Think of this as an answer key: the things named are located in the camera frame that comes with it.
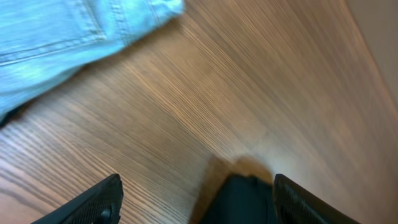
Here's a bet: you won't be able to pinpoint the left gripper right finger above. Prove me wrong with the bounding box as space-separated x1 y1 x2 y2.
273 174 358 224

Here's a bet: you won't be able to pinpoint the folded light blue jeans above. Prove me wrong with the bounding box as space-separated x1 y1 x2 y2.
1 0 184 116

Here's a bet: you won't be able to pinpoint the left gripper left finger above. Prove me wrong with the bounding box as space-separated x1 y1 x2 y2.
32 174 124 224

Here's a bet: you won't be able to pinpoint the black polo shirt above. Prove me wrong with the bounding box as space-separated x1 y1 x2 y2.
200 174 278 224

